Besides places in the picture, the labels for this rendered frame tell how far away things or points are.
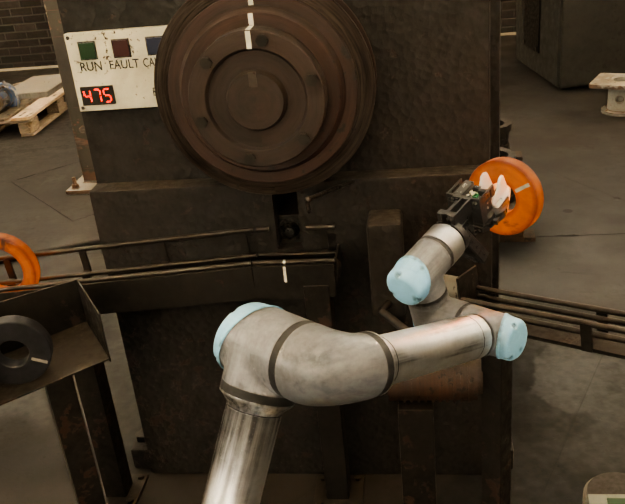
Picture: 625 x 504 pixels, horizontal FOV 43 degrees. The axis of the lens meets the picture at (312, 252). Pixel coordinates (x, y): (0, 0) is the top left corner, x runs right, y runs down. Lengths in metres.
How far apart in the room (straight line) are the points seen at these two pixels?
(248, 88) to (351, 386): 0.74
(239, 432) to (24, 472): 1.48
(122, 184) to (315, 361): 1.05
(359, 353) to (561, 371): 1.67
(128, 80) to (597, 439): 1.59
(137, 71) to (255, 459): 1.03
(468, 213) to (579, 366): 1.35
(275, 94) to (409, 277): 0.49
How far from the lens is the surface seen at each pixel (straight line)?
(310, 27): 1.65
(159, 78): 1.77
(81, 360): 1.84
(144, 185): 2.00
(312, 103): 1.63
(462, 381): 1.80
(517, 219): 1.62
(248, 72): 1.62
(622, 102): 5.33
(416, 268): 1.38
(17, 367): 1.82
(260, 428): 1.19
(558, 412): 2.55
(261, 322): 1.16
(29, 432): 2.77
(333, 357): 1.09
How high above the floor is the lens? 1.52
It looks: 25 degrees down
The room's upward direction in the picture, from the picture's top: 6 degrees counter-clockwise
